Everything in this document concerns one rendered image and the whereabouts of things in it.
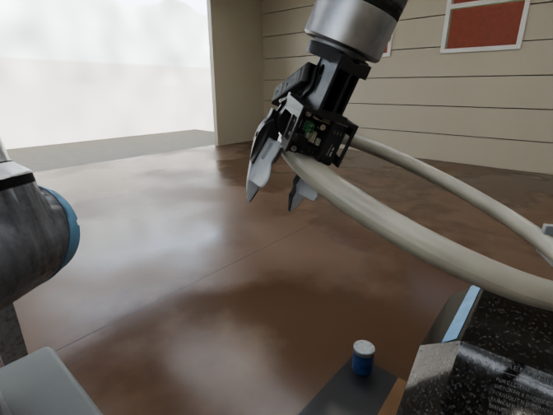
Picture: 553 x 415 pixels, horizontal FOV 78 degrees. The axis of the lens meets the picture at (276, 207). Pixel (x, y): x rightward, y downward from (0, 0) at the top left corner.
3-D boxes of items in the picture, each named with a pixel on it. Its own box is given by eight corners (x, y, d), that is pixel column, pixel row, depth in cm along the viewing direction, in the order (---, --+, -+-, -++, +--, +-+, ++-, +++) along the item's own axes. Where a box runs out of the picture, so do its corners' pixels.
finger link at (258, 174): (235, 208, 42) (278, 146, 39) (230, 187, 47) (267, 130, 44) (256, 219, 43) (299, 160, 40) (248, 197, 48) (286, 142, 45)
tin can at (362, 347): (360, 357, 175) (362, 336, 171) (376, 369, 168) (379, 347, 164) (347, 366, 169) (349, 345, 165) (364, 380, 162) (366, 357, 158)
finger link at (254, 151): (242, 157, 43) (281, 97, 41) (240, 153, 45) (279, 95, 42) (271, 174, 45) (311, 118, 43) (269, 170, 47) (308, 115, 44)
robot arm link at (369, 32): (309, -10, 39) (376, 25, 42) (292, 34, 41) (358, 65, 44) (338, -14, 31) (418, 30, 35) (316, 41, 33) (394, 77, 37)
